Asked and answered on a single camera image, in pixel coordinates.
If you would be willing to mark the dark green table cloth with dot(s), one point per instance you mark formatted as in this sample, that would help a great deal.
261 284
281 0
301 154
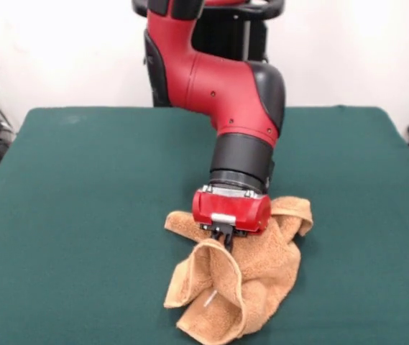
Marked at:
82 269

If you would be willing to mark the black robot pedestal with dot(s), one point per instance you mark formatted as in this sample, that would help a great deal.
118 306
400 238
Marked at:
225 39

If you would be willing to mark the tan terry towel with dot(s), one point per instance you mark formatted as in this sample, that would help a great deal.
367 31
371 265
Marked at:
254 273

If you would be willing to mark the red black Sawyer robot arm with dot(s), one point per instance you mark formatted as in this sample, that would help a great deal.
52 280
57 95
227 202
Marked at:
225 100

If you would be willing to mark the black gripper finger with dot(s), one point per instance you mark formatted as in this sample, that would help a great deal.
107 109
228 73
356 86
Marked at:
228 239
216 233

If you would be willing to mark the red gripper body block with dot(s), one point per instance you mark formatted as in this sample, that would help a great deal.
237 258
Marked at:
229 210

